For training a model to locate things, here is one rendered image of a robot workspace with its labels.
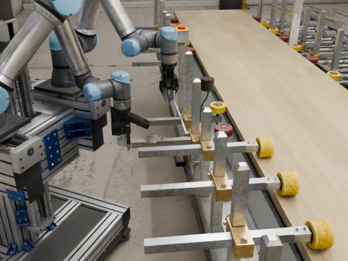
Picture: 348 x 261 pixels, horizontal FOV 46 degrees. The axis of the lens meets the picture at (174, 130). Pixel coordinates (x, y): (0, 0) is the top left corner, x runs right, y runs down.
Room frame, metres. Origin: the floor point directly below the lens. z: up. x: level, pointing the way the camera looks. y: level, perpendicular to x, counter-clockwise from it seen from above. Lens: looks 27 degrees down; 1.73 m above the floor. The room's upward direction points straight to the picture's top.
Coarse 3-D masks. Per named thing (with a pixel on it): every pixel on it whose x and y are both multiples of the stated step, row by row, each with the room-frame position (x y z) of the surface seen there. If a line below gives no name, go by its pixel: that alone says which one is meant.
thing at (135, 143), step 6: (168, 138) 1.60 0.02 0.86; (174, 138) 1.60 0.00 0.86; (180, 138) 1.60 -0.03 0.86; (186, 138) 1.60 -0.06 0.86; (132, 144) 1.56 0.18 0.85; (138, 144) 1.56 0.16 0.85; (144, 144) 1.56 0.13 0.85; (150, 144) 1.57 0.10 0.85; (156, 144) 1.57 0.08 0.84; (162, 144) 1.57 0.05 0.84; (168, 144) 1.58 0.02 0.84; (174, 144) 1.58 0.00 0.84; (180, 144) 1.58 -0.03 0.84; (186, 144) 1.58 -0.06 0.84
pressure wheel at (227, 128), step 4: (220, 124) 1.64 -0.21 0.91; (224, 124) 1.64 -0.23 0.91; (228, 124) 1.64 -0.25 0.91; (216, 128) 1.60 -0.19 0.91; (220, 128) 1.61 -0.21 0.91; (224, 128) 1.61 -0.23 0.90; (228, 128) 1.60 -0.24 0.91; (232, 128) 1.61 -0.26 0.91; (228, 132) 1.58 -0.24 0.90; (232, 132) 1.61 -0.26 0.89; (228, 136) 1.58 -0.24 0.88
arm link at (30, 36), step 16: (48, 0) 1.38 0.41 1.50; (64, 0) 1.38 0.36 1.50; (80, 0) 1.42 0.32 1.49; (32, 16) 1.37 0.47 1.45; (48, 16) 1.37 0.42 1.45; (64, 16) 1.38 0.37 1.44; (32, 32) 1.34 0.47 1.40; (48, 32) 1.38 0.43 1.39; (16, 48) 1.31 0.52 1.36; (32, 48) 1.33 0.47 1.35; (0, 64) 1.28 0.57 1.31; (16, 64) 1.30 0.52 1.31; (0, 80) 1.25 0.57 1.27; (0, 96) 1.23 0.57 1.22; (0, 112) 1.23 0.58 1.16
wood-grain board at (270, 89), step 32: (192, 32) 3.37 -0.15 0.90; (224, 32) 3.37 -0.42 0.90; (256, 32) 3.37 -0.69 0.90; (224, 64) 2.52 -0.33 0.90; (256, 64) 2.52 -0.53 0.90; (288, 64) 2.52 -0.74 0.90; (224, 96) 1.99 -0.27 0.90; (256, 96) 1.99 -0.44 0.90; (288, 96) 1.99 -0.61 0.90; (320, 96) 1.99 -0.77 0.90; (256, 128) 1.62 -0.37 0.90; (288, 128) 1.62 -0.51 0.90; (320, 128) 1.62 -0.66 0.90; (256, 160) 1.35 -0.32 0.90; (288, 160) 1.35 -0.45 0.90; (320, 160) 1.35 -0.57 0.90; (320, 192) 1.14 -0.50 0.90; (288, 224) 0.99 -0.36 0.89; (320, 256) 0.84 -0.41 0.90
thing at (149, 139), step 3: (147, 135) 1.59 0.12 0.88; (153, 135) 1.58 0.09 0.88; (156, 135) 1.61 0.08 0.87; (144, 138) 1.59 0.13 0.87; (147, 138) 1.58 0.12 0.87; (150, 138) 1.58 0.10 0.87; (153, 138) 1.58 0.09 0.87; (156, 138) 1.57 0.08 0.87; (159, 138) 1.59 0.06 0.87; (162, 138) 1.59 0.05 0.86; (147, 141) 1.56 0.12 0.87; (150, 141) 1.55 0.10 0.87; (153, 141) 1.56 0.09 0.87
